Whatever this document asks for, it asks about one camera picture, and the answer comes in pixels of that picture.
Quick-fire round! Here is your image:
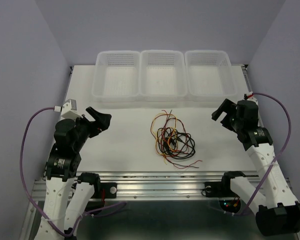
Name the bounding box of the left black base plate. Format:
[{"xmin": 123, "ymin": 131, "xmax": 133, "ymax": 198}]
[{"xmin": 91, "ymin": 182, "xmax": 117, "ymax": 199}]

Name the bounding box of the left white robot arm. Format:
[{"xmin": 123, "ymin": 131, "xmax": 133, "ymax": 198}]
[{"xmin": 35, "ymin": 104, "xmax": 112, "ymax": 240}]

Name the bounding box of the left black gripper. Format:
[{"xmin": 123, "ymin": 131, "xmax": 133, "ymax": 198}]
[{"xmin": 74, "ymin": 105, "xmax": 112, "ymax": 150}]

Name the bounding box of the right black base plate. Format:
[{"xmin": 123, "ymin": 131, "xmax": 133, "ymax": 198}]
[{"xmin": 201, "ymin": 181, "xmax": 231, "ymax": 198}]

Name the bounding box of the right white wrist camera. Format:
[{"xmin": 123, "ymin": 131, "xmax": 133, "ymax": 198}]
[{"xmin": 243, "ymin": 92, "xmax": 259, "ymax": 105}]

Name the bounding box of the thick black cable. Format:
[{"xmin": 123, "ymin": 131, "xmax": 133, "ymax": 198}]
[{"xmin": 162, "ymin": 127, "xmax": 197, "ymax": 160}]

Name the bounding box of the red thin wire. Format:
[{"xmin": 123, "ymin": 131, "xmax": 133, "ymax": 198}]
[{"xmin": 150, "ymin": 109, "xmax": 203, "ymax": 170}]

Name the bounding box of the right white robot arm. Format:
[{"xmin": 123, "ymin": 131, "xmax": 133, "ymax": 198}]
[{"xmin": 211, "ymin": 96, "xmax": 300, "ymax": 236}]

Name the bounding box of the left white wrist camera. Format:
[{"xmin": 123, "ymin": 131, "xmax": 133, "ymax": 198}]
[{"xmin": 60, "ymin": 99, "xmax": 82, "ymax": 120}]

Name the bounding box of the left white plastic basket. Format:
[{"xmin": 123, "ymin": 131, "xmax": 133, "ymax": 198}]
[{"xmin": 91, "ymin": 50, "xmax": 140, "ymax": 103}]

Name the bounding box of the middle white plastic basket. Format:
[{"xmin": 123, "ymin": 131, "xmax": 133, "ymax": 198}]
[{"xmin": 139, "ymin": 49, "xmax": 188, "ymax": 102}]

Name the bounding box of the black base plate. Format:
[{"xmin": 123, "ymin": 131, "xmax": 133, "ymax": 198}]
[
  {"xmin": 201, "ymin": 181, "xmax": 231, "ymax": 198},
  {"xmin": 91, "ymin": 182, "xmax": 117, "ymax": 199}
]

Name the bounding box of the right white plastic basket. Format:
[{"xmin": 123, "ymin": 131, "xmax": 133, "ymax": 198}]
[{"xmin": 184, "ymin": 50, "xmax": 238, "ymax": 102}]

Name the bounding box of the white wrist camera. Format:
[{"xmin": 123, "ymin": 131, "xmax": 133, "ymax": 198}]
[
  {"xmin": 243, "ymin": 92, "xmax": 259, "ymax": 105},
  {"xmin": 60, "ymin": 99, "xmax": 82, "ymax": 120}
]

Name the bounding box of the white plastic basket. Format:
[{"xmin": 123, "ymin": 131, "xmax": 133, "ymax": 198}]
[
  {"xmin": 139, "ymin": 49, "xmax": 188, "ymax": 102},
  {"xmin": 91, "ymin": 50, "xmax": 140, "ymax": 103},
  {"xmin": 184, "ymin": 50, "xmax": 238, "ymax": 102}
]

